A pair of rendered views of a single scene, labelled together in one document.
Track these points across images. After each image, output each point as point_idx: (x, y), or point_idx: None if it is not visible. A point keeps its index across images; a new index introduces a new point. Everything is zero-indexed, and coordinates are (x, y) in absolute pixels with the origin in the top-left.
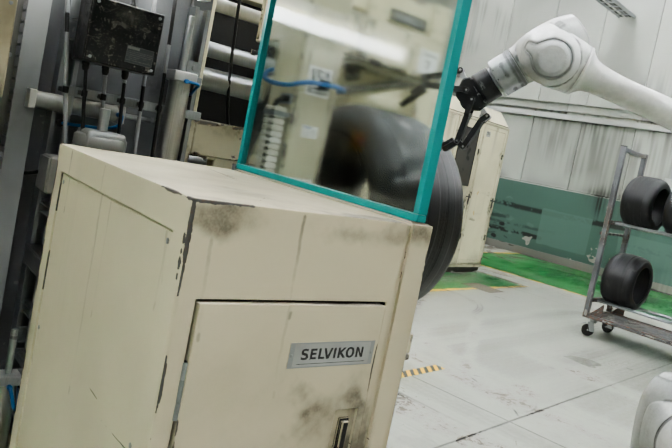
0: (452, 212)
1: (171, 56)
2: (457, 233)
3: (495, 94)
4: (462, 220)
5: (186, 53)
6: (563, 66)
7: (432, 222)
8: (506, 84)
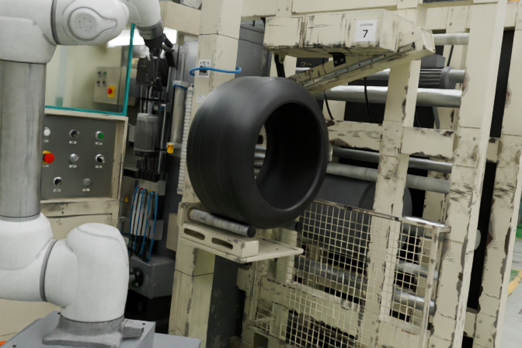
0: (218, 135)
1: None
2: (223, 151)
3: (144, 41)
4: (229, 141)
5: (181, 72)
6: None
7: (203, 142)
8: (138, 33)
